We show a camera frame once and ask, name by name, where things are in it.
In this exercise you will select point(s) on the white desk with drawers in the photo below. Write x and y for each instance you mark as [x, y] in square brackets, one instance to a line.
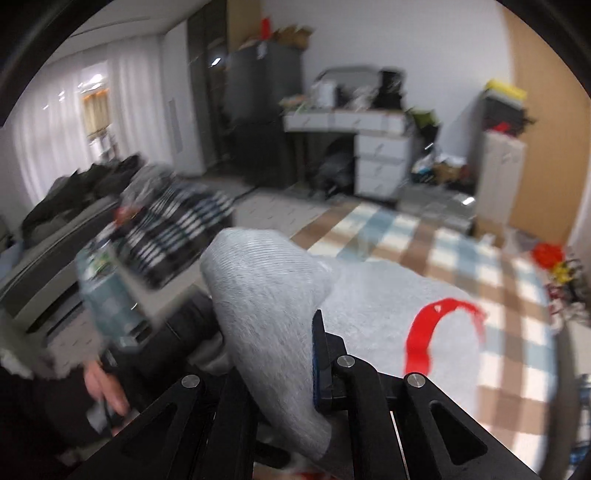
[383, 152]

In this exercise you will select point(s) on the grey hoodie with red print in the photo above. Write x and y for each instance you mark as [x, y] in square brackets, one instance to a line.
[369, 314]

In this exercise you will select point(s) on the dark clothes heap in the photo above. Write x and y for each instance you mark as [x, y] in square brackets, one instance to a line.
[78, 194]

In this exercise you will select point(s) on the blue and brown checked blanket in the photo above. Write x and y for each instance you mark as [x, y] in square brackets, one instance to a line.
[508, 277]

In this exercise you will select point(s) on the black printed bag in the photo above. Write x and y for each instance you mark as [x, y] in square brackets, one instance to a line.
[390, 90]

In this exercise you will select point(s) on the yellow shoes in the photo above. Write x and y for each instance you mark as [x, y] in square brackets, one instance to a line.
[562, 271]

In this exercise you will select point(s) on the small brown cardboard box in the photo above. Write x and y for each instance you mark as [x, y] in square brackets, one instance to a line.
[445, 173]

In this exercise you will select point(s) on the orange plastic bag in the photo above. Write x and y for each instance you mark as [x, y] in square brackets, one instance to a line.
[547, 254]

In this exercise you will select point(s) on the dark grey fridge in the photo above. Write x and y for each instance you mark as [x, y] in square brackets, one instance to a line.
[263, 115]

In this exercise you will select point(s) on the black and white plaid pillow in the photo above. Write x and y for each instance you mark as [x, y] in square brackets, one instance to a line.
[180, 230]

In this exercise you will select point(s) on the grey arched mirror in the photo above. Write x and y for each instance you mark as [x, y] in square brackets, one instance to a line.
[351, 70]

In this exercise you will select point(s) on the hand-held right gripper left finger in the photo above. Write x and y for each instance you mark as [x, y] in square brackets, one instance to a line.
[226, 406]

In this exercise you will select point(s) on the wooden door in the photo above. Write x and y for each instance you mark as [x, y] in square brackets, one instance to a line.
[549, 138]

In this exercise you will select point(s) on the yellow shoe box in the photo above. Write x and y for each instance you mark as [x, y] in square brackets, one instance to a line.
[505, 88]

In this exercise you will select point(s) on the person's left forearm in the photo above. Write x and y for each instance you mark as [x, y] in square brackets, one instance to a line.
[41, 410]

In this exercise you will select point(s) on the white electric kettle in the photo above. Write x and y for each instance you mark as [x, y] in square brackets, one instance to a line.
[326, 94]

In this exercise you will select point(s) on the person's left hand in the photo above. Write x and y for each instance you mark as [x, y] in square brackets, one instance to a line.
[106, 385]

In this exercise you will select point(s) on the tall flat cardboard sheet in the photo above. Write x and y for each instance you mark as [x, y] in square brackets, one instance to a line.
[244, 23]

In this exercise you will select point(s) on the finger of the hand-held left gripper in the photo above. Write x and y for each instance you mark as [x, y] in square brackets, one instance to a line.
[189, 327]

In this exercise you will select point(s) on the open cardboard box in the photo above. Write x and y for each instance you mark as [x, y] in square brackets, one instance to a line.
[293, 37]

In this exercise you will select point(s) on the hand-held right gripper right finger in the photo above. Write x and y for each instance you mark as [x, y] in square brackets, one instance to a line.
[317, 360]

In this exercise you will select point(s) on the silver aluminium suitcase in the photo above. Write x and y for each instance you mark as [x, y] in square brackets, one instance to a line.
[434, 207]

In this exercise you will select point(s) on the white curtain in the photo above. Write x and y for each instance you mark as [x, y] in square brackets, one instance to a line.
[60, 120]

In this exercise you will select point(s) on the dark glass wardrobe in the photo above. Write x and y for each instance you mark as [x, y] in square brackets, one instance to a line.
[210, 92]

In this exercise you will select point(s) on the dark wrapped flower bouquet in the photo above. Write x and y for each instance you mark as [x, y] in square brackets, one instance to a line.
[425, 124]

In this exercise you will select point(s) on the red paper bag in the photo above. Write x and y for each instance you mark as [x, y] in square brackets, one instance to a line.
[266, 30]

